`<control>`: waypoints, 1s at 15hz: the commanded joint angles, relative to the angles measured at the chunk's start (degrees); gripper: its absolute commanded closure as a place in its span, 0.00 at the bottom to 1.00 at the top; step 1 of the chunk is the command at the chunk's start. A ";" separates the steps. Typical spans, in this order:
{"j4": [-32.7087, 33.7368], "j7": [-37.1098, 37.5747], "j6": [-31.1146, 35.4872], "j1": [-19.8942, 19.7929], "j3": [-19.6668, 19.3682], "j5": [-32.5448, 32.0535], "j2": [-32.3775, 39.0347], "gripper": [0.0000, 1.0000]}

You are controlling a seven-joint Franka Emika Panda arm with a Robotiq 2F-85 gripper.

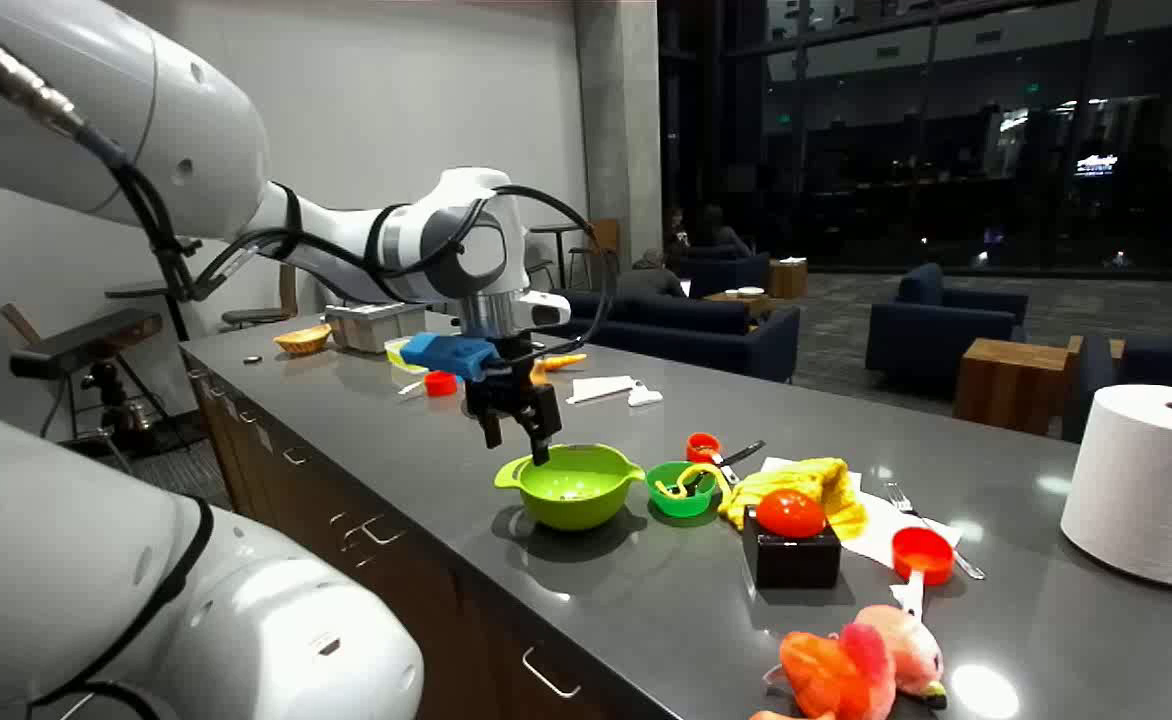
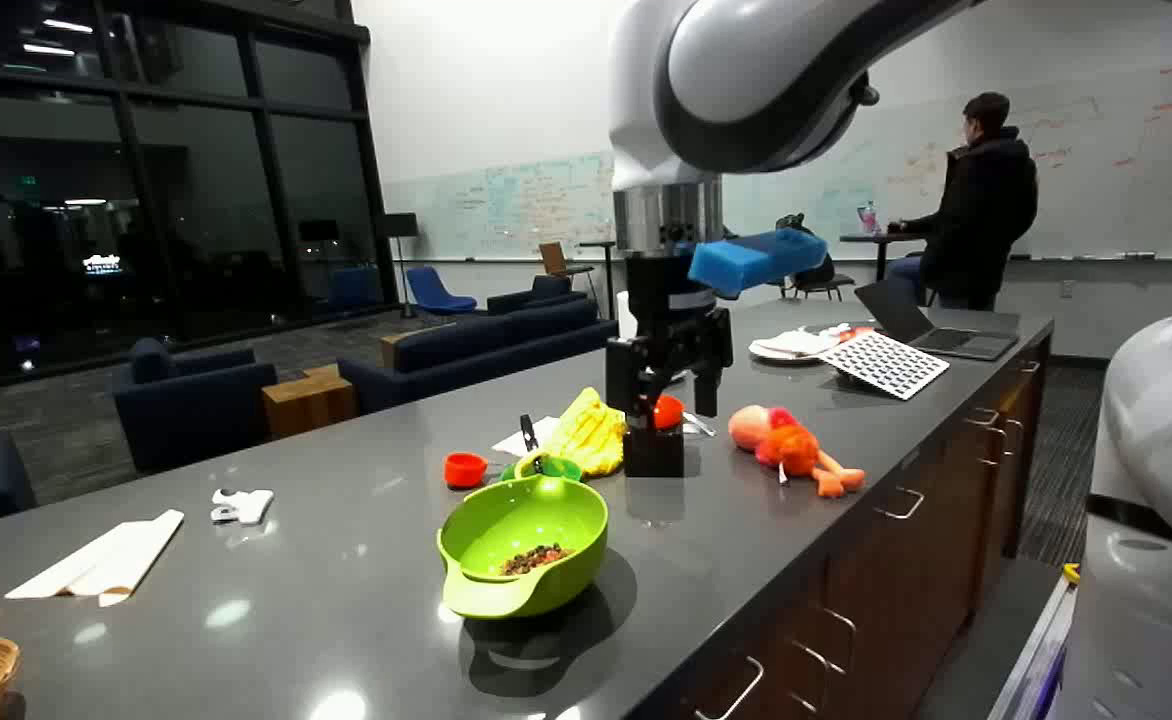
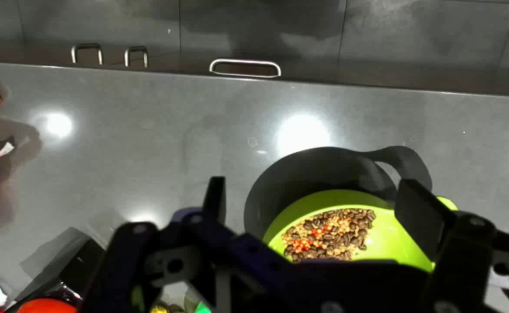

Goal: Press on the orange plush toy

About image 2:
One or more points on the green plastic bowl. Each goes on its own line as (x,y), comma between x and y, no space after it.
(520,549)

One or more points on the small red cup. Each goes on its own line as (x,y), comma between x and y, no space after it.
(464,468)

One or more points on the white paper strips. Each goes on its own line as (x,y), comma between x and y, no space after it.
(106,569)

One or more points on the yellow plush toy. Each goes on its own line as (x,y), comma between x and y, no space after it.
(588,432)

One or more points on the white keyboard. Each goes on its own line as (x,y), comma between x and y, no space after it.
(887,365)

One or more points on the dark laptop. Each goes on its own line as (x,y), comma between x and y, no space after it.
(902,318)

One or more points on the dark blue armchair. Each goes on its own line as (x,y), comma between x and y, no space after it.
(181,408)

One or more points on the brown cabinet drawers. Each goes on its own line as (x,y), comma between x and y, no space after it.
(867,628)

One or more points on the orange ball on box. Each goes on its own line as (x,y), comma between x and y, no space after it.
(666,415)

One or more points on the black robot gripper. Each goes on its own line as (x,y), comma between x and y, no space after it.
(679,330)

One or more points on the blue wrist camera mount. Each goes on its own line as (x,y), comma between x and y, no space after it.
(745,263)

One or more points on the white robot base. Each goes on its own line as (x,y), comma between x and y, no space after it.
(1116,663)

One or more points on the black box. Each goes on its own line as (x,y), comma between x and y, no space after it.
(652,453)

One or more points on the white plate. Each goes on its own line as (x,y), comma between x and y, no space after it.
(788,348)

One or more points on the blue lounge chair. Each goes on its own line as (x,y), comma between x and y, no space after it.
(433,299)

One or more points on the crumpled white wrapper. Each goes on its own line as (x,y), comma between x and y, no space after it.
(241,505)

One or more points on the dark blue sofa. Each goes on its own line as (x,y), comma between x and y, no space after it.
(479,348)

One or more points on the orange plush toy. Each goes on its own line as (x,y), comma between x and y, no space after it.
(786,446)

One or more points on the wooden side table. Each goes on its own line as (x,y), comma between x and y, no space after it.
(308,401)

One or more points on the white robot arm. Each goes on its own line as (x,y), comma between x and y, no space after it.
(709,89)

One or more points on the person in black jacket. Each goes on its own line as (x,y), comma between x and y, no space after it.
(985,205)

